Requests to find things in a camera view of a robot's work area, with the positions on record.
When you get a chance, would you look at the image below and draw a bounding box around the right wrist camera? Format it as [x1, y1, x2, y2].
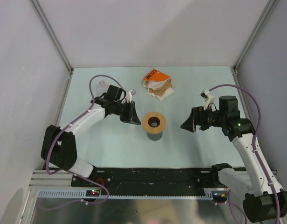
[200, 90, 215, 110]

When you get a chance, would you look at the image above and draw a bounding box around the right aluminium frame post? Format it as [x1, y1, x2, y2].
[233, 0, 279, 75]

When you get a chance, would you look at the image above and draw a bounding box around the glass carafe with coffee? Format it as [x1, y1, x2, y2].
[147, 132, 163, 141]

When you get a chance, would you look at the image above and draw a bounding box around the stack of paper filters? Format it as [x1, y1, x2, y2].
[143, 78, 174, 101]

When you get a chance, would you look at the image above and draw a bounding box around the grey slotted cable duct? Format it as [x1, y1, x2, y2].
[36, 188, 215, 200]

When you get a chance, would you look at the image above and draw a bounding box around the left aluminium frame post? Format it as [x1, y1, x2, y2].
[29, 0, 74, 75]

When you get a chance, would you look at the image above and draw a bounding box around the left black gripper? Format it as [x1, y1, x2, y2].
[114, 101, 141, 126]

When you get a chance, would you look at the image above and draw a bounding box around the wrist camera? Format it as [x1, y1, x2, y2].
[125, 89, 136, 103]
[200, 90, 215, 110]

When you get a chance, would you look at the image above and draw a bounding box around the orange coffee filter package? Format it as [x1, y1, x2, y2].
[143, 69, 170, 82]

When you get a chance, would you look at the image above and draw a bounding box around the aluminium frame post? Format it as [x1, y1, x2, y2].
[233, 0, 279, 75]
[29, 0, 74, 75]

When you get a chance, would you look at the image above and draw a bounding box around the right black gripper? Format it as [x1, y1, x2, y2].
[181, 104, 226, 133]

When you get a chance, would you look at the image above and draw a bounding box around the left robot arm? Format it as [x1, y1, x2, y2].
[41, 85, 141, 186]

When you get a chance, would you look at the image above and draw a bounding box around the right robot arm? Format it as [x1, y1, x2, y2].
[180, 96, 287, 223]

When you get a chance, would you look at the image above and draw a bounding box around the pink glass dripper cone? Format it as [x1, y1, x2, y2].
[96, 80, 109, 97]

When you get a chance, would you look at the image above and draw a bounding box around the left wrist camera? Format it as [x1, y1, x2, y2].
[125, 89, 136, 103]

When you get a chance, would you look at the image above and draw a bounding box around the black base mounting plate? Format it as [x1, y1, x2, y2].
[71, 163, 230, 197]

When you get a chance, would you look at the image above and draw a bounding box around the aluminium extrusion rail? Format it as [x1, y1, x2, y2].
[29, 170, 73, 188]

